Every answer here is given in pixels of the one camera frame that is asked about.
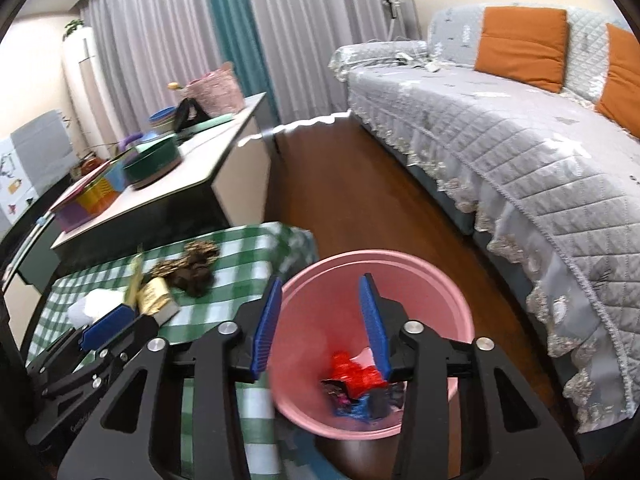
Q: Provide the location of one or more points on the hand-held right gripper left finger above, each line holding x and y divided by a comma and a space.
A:
265, 325

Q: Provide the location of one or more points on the black shiny wrapper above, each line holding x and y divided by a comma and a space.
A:
335, 390

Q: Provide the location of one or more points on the small yellow object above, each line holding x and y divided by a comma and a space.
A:
173, 86

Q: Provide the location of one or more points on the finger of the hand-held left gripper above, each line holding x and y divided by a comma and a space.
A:
107, 327
57, 352

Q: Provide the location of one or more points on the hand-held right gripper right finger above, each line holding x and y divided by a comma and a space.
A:
375, 330

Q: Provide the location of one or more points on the grey curtain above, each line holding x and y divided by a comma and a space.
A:
150, 35
325, 35

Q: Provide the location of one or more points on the white paper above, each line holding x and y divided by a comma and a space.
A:
90, 305

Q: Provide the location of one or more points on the brown teapot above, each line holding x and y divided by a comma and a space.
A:
92, 165

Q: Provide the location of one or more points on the stack of plastic bowls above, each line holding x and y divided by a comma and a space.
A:
162, 120

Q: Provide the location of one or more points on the colourful tin box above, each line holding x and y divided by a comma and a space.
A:
85, 205

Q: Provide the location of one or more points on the teal curtain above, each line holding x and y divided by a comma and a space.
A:
235, 25

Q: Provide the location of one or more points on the grey quilted sofa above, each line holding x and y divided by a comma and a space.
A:
500, 125

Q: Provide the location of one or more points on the gold packet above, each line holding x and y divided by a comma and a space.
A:
157, 300

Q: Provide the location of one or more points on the mint green mat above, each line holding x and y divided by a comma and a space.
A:
215, 122

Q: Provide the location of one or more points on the green round tin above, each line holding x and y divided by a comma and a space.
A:
150, 165

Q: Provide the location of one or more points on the black plastic roll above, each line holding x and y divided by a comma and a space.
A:
382, 402

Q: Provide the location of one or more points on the green yellow snack packet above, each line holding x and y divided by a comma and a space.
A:
134, 280

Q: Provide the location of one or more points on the orange cushion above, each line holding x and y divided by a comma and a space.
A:
622, 85
520, 45

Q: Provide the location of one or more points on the red plastic bag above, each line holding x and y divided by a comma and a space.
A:
357, 375

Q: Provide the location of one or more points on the white top coffee table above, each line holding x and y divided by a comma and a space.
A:
200, 160

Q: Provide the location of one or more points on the grey television dust cover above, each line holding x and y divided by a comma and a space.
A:
45, 145

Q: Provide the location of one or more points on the pink plastic bin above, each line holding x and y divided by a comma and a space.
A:
310, 310

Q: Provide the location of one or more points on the pink lace basket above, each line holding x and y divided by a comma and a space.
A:
215, 90

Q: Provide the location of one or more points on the white standing air conditioner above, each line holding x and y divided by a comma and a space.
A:
85, 85

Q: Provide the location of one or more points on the small green potted plant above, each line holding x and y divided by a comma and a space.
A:
74, 27

